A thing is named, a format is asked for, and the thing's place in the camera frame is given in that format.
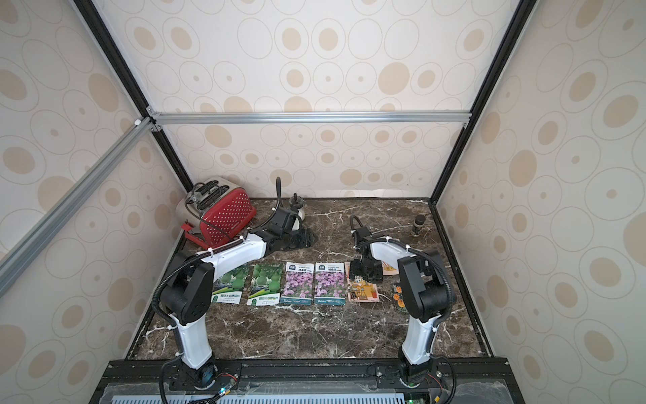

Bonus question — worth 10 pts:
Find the black base frame front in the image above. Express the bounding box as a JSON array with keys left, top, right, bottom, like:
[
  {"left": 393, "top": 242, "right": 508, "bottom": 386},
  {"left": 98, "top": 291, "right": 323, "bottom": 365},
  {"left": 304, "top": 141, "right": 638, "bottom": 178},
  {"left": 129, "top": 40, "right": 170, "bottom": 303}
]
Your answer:
[{"left": 90, "top": 358, "right": 524, "bottom": 403}]

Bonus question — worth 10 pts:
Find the green fruit seed packet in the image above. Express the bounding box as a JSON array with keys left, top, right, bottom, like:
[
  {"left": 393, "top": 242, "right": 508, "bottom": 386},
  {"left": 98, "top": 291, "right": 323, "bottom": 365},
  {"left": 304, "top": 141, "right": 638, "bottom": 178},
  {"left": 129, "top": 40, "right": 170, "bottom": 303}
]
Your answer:
[
  {"left": 211, "top": 264, "right": 249, "bottom": 305},
  {"left": 247, "top": 263, "right": 284, "bottom": 306}
]

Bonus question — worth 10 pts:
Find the dark spice bottle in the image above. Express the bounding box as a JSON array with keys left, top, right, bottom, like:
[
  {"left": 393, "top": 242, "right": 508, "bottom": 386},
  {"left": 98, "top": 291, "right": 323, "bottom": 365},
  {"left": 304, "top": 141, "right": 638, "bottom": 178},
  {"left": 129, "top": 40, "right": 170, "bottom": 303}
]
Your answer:
[{"left": 410, "top": 215, "right": 427, "bottom": 237}]

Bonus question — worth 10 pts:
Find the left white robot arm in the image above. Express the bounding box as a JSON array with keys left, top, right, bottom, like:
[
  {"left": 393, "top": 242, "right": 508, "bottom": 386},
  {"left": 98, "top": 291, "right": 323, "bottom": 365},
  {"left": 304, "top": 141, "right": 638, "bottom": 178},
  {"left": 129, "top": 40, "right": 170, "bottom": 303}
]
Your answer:
[{"left": 151, "top": 206, "right": 317, "bottom": 373}]

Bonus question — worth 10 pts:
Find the horizontal aluminium rail back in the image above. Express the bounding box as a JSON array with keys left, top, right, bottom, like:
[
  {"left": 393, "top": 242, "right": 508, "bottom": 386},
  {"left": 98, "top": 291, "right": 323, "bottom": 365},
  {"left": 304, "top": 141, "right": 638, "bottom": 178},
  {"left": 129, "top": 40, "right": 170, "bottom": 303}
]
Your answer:
[{"left": 151, "top": 110, "right": 471, "bottom": 125}]

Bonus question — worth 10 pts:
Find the small glass jar black lid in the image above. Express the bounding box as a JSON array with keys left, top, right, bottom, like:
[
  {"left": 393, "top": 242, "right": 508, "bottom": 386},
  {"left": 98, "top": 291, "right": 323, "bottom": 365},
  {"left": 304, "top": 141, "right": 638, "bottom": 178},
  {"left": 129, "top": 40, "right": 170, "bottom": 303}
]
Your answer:
[{"left": 289, "top": 193, "right": 306, "bottom": 221}]

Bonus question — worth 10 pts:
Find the pink cosmos flower seed packet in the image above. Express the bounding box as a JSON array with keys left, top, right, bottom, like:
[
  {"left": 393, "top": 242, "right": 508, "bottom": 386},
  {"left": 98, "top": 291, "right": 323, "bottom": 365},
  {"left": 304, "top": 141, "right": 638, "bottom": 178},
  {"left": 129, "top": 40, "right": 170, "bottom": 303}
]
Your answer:
[{"left": 280, "top": 262, "right": 315, "bottom": 306}]

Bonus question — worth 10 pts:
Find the orange marigold seed packet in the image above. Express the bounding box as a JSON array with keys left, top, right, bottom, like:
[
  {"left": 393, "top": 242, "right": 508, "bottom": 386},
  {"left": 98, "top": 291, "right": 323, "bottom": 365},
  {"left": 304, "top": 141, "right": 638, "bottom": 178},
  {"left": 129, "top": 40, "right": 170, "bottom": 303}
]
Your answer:
[{"left": 393, "top": 283, "right": 408, "bottom": 313}]

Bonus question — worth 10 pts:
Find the aluminium rail left side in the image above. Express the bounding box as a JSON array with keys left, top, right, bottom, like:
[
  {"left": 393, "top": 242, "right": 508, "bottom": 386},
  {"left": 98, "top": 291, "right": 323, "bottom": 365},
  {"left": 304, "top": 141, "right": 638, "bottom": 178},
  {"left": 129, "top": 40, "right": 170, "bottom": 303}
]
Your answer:
[{"left": 1, "top": 117, "right": 153, "bottom": 295}]

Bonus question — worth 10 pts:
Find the red polka dot toaster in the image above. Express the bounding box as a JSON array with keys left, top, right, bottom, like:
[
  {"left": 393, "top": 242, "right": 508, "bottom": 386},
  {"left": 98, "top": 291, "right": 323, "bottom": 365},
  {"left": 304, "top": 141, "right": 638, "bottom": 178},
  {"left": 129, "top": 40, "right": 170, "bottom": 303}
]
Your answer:
[{"left": 176, "top": 177, "right": 257, "bottom": 249}]

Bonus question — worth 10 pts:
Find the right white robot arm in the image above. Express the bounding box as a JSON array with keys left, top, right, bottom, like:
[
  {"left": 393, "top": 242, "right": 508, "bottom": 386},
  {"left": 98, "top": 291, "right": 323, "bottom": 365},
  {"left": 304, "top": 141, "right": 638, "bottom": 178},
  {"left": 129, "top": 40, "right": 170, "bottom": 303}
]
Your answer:
[{"left": 352, "top": 227, "right": 456, "bottom": 385}]

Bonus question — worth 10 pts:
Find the pink illustrated sunflower seed packet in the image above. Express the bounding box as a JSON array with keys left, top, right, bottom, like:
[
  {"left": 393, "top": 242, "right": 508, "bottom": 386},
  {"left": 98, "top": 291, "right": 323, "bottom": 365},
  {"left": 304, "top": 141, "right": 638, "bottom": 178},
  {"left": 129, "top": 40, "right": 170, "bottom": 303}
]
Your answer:
[{"left": 346, "top": 259, "right": 380, "bottom": 303}]

